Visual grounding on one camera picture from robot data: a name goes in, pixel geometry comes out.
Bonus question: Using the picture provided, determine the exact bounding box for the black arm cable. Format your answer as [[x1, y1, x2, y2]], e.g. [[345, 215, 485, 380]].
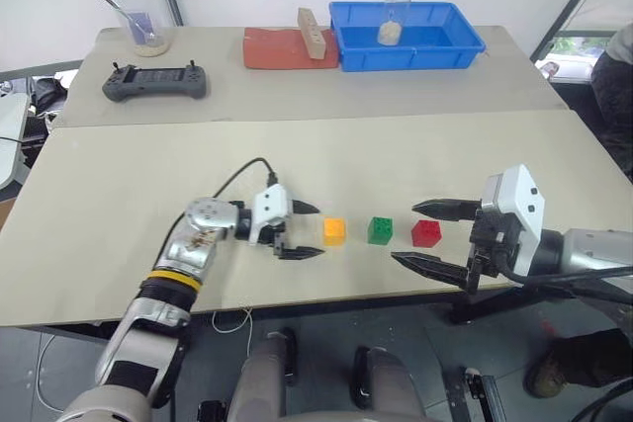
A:
[[494, 243, 633, 293], [156, 157, 278, 265]]

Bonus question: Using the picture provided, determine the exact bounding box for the wooden block with holes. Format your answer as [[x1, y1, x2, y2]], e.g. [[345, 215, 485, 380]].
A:
[[296, 7, 328, 60]]

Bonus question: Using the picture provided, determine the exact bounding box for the grey handheld controller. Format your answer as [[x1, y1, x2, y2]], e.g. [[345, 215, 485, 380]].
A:
[[101, 59, 211, 104]]

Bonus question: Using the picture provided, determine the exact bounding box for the blue plastic bin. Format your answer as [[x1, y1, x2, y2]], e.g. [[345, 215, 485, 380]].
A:
[[328, 0, 487, 73]]

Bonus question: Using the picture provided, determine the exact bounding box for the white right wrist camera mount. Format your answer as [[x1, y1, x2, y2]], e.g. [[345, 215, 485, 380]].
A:
[[480, 163, 546, 278]]

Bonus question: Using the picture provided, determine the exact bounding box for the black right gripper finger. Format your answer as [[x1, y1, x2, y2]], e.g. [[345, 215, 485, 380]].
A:
[[390, 251, 471, 290], [410, 198, 483, 223]]

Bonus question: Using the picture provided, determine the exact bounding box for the yellow cube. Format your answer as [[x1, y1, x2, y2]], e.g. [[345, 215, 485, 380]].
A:
[[322, 216, 347, 247]]

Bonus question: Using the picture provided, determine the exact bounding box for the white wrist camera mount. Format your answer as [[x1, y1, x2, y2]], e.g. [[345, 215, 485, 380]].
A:
[[248, 183, 291, 246], [480, 163, 546, 278]]

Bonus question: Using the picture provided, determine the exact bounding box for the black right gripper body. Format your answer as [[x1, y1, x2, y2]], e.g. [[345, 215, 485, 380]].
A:
[[464, 208, 525, 295]]

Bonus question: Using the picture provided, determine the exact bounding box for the beige round dish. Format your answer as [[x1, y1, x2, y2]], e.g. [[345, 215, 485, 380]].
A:
[[133, 38, 172, 58]]

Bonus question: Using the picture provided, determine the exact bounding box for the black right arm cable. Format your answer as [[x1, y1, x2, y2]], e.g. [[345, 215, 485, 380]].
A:
[[494, 243, 633, 293]]

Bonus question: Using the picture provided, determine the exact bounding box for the red folded cloth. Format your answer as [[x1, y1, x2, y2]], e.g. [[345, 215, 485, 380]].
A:
[[241, 26, 341, 72]]

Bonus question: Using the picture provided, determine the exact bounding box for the black table frame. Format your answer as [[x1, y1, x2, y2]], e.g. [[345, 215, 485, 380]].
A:
[[447, 287, 548, 327]]

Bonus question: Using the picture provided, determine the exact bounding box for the clear glass beaker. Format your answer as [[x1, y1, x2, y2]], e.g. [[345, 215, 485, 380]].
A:
[[117, 10, 166, 47]]

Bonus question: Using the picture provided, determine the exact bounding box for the grey black rounded shape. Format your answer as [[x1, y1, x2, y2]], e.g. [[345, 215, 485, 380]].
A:
[[349, 345, 427, 422], [197, 327, 301, 422]]

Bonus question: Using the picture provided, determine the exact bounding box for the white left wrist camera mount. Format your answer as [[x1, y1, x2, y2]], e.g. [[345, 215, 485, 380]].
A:
[[248, 183, 291, 246]]

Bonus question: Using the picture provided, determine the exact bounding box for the red cube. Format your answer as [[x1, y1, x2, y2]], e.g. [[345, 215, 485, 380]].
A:
[[410, 219, 442, 248]]

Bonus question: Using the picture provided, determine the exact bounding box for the tall clear glass cylinder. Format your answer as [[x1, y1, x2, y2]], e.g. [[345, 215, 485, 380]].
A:
[[377, 0, 414, 46]]

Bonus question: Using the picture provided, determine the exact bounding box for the white floor cable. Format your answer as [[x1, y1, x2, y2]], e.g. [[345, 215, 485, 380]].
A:
[[33, 331, 68, 414]]

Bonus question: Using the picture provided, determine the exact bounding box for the green cube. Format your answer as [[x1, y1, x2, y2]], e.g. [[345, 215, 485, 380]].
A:
[[366, 215, 395, 246]]

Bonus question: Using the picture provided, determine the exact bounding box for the person in dark clothes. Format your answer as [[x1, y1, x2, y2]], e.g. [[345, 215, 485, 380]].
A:
[[589, 21, 633, 181]]

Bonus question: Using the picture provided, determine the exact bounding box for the white cord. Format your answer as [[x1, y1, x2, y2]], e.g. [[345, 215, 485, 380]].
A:
[[212, 306, 255, 360]]

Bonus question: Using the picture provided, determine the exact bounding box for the brown shoe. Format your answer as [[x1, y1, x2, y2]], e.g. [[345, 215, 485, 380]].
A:
[[523, 340, 578, 398]]

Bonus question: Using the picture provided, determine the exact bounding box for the black metal rail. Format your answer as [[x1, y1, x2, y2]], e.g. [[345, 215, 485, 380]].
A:
[[441, 366, 509, 422]]

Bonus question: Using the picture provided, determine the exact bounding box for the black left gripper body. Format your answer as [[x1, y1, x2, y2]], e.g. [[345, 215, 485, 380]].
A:
[[256, 198, 299, 259]]

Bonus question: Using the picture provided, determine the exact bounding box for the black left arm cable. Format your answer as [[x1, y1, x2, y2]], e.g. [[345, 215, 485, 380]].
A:
[[156, 157, 278, 265]]

